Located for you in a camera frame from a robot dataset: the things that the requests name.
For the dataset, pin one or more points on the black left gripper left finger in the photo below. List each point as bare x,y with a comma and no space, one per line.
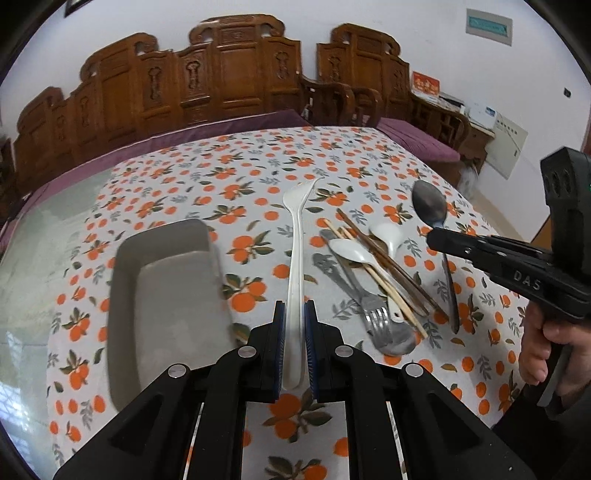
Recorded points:
265,367

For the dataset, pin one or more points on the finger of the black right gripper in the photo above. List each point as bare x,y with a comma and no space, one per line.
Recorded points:
473,248

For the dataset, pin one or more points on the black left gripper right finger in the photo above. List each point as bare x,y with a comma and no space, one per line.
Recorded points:
321,340

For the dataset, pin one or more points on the white plastic fork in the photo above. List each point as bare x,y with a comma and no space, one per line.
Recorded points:
293,347

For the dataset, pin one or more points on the dark steel spoon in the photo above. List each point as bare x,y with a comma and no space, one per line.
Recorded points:
431,207

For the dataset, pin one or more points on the steel fork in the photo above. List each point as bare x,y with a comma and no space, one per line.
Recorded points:
374,307

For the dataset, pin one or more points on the smiley handle steel spoon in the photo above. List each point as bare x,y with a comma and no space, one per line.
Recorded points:
404,341

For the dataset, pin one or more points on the white ceramic spoon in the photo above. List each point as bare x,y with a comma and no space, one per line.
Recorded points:
390,234

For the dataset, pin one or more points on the light wooden chopstick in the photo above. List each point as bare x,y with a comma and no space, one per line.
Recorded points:
422,332
351,235

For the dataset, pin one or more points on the dark brown chopstick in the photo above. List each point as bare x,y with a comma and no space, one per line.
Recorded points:
390,263
416,301

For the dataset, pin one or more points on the white plastic spoon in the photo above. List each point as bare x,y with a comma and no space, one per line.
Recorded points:
356,253

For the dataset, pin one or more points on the person's right hand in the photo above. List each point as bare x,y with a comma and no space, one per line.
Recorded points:
538,338

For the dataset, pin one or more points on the purple seat cushion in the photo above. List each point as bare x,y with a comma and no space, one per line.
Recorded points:
417,142

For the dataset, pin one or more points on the wooden side table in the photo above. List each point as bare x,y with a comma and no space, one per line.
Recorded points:
452,128

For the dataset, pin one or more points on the grey metal tray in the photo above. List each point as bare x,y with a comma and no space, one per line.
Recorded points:
165,307

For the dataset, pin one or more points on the orange print tablecloth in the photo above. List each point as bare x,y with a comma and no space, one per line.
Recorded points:
235,185

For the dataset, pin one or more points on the red sign card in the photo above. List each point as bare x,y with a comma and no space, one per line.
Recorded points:
425,85

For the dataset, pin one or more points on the carved wooden armchair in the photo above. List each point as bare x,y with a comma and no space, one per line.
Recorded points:
369,62

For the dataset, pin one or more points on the carved wooden bench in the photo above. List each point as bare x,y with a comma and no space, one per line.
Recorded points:
130,90

